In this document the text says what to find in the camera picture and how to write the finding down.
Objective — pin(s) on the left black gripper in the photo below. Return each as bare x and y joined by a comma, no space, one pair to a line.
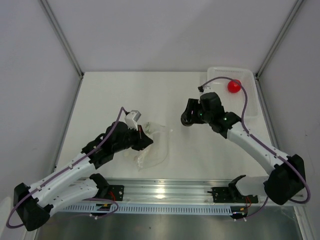
143,140

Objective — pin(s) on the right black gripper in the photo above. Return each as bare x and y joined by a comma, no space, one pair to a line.
193,105

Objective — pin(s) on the clear zip top bag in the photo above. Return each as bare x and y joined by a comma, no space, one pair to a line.
162,145

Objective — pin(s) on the red tomato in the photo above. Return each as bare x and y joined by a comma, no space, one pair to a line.
234,86

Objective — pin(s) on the black round food item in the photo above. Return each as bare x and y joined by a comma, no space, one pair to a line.
186,123

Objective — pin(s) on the white daikon radish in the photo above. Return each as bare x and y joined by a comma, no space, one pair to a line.
147,158

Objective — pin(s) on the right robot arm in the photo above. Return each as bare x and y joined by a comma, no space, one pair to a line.
285,174

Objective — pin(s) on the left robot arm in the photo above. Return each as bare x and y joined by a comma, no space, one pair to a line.
35,204

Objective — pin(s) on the white plastic basket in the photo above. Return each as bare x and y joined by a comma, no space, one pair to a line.
233,98

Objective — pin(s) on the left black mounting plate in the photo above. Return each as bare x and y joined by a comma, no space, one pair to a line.
113,192

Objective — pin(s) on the black mounting plate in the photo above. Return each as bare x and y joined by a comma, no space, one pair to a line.
113,192
225,195

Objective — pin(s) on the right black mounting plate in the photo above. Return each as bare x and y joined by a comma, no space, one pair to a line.
225,195

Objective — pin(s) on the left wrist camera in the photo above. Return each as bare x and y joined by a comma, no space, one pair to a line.
131,119

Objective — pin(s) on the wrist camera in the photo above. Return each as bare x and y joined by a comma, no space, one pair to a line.
203,89
131,119

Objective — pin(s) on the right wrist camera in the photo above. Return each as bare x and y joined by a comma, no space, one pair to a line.
203,89

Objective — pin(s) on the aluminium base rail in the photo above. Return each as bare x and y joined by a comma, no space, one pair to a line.
167,191

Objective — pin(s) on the white slotted cable duct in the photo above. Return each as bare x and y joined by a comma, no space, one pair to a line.
133,208

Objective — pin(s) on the left aluminium frame post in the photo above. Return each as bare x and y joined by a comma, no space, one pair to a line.
53,21

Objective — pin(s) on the aluminium frame post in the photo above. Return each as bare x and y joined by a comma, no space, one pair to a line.
280,36
53,21

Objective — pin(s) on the right aluminium frame post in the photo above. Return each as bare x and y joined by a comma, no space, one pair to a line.
280,36

